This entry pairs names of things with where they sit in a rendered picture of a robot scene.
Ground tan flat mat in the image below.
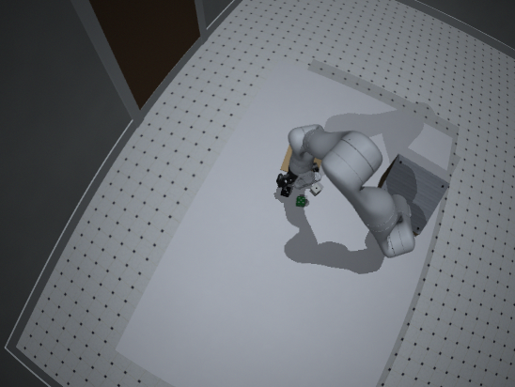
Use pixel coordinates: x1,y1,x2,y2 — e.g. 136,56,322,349
280,146,321,172

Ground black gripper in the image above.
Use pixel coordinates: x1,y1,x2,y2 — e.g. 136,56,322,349
276,163,319,190

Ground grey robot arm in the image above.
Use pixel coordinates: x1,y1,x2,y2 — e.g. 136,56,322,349
289,124,415,258

